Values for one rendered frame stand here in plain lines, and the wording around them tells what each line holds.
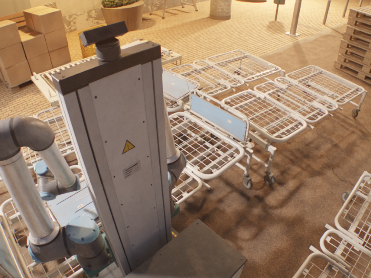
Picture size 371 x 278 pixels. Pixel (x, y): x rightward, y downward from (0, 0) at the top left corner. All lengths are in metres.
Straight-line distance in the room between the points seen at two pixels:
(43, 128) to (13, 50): 3.92
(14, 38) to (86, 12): 3.40
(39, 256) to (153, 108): 0.89
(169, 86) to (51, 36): 2.66
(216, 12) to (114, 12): 2.83
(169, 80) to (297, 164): 1.77
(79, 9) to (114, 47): 7.12
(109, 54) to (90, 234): 0.85
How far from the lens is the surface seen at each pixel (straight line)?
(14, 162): 1.14
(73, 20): 7.86
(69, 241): 1.39
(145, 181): 1.14
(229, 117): 2.48
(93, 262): 1.51
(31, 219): 1.30
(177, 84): 3.24
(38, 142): 1.10
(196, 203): 2.62
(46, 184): 1.59
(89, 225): 1.38
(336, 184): 3.17
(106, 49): 0.78
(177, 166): 1.59
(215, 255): 1.40
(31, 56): 5.10
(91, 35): 0.78
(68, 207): 2.04
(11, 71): 5.04
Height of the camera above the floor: 2.08
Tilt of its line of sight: 39 degrees down
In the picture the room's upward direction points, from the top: straight up
